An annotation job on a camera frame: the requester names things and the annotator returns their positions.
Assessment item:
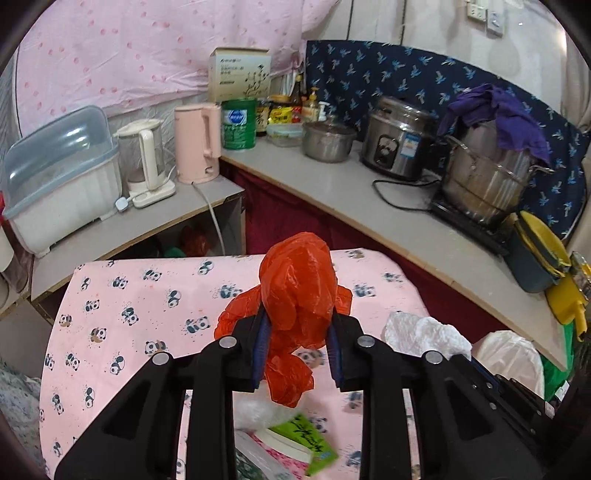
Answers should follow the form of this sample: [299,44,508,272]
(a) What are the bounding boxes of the black induction cooker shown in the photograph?
[429,198,518,257]

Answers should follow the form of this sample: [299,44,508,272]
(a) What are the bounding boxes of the pink electric kettle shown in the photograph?
[174,102,222,184]

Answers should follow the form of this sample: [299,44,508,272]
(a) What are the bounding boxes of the pink panda tablecloth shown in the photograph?
[39,248,430,480]

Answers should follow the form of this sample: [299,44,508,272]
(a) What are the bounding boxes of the grey counter board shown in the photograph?
[219,138,573,370]

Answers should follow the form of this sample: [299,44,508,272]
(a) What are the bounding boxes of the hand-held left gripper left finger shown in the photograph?
[54,309,273,480]

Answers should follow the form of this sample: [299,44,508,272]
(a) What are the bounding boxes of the pump dispenser bottle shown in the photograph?
[302,87,325,123]

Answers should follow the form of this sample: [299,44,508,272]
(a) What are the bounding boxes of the dark sauce bottle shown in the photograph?
[255,99,271,137]

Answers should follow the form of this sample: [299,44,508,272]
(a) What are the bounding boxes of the dark red cloth skirt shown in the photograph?
[231,166,509,333]

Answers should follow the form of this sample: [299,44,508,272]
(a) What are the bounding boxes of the glass kettle with cream handle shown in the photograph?
[113,119,177,208]

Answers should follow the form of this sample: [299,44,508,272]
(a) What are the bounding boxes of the pink dotted sheet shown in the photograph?
[14,0,352,121]

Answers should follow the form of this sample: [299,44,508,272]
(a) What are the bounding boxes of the green tin can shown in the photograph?
[222,98,257,150]

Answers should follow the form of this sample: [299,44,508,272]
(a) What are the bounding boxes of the steel rice cooker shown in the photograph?
[360,96,437,181]

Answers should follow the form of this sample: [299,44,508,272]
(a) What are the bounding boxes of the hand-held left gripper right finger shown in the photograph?
[325,314,548,480]

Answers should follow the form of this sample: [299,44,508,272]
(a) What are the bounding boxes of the green plastic bag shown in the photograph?
[542,355,573,402]

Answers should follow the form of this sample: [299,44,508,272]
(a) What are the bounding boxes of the stacked dark blue basins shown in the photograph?
[503,210,573,294]

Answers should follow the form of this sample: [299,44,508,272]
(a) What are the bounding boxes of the low grey shelf board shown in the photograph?
[30,175,245,301]

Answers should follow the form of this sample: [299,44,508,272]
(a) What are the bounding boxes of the white and green carton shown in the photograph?
[208,47,272,103]

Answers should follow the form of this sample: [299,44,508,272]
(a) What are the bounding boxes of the clear food container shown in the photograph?
[266,124,305,147]

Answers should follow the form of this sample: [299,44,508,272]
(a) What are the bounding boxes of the green printed packet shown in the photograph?
[270,413,340,476]

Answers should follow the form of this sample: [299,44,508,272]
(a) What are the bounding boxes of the purple cloth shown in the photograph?
[448,84,552,167]

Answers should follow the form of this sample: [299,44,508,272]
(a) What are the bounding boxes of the trash bin with white liner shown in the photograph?
[471,330,546,400]

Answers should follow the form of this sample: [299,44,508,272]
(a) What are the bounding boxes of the white plastic bag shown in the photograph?
[384,311,472,361]

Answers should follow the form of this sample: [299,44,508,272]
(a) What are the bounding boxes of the red plastic bag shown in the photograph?
[215,232,354,409]

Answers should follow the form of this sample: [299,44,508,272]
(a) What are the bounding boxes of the small steel pot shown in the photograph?
[302,117,358,163]

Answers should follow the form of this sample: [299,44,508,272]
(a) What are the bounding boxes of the black power cable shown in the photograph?
[372,178,444,213]

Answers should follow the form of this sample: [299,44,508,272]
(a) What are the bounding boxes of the navy printed cloth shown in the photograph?
[305,39,591,241]

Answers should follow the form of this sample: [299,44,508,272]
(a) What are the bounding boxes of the large steel steamer pot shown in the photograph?
[436,122,555,227]

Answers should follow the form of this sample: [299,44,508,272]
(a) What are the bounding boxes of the grey floral cloth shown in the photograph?
[0,355,51,480]

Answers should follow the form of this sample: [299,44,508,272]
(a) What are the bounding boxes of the clear printed plastic bag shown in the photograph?
[233,429,305,480]

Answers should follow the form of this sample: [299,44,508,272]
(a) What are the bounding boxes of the white kettle cable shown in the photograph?
[191,182,232,257]

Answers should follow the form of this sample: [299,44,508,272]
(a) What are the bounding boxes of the dish box with blue lid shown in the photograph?
[0,105,123,257]

